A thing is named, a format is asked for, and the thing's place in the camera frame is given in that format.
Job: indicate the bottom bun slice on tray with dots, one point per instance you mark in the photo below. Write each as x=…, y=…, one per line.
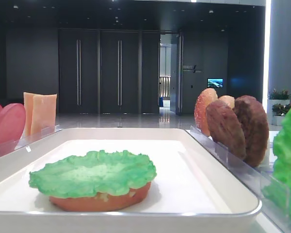
x=102, y=202

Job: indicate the clear acrylic holder left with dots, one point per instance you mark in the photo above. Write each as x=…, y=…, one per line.
x=21, y=142

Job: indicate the brown meat patty front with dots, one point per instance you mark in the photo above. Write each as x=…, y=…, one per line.
x=225, y=128

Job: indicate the brown meat patty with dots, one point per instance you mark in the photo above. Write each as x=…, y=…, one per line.
x=253, y=120
x=225, y=128

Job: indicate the green lettuce leaf on tray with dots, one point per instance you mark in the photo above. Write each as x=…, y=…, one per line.
x=113, y=173

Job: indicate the clear acrylic holder right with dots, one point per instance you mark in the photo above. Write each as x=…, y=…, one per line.
x=275, y=216

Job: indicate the brown meat patty back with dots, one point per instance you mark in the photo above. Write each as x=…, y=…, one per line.
x=253, y=120

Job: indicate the clear acrylic holder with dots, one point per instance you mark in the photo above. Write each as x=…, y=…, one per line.
x=275, y=216
x=21, y=142

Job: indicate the potted plants on stand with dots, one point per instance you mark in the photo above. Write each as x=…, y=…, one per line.
x=278, y=105

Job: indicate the bun slice behind patties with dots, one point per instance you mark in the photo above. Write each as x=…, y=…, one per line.
x=229, y=100

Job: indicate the sesame bun top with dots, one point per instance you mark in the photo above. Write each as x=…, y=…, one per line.
x=206, y=97

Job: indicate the orange cheese slice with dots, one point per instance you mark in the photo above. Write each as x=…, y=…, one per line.
x=43, y=113
x=28, y=104

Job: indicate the orange cheese slice front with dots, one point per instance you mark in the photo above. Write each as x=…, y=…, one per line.
x=43, y=113

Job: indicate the orange cheese slice back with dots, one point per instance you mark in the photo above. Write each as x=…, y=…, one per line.
x=28, y=104

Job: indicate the white rectangular tray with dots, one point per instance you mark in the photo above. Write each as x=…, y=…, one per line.
x=192, y=193

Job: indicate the green lettuce leaf standing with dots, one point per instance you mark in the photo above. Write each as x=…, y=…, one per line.
x=287, y=157

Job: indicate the small wall screen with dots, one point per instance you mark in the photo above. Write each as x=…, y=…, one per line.
x=215, y=83

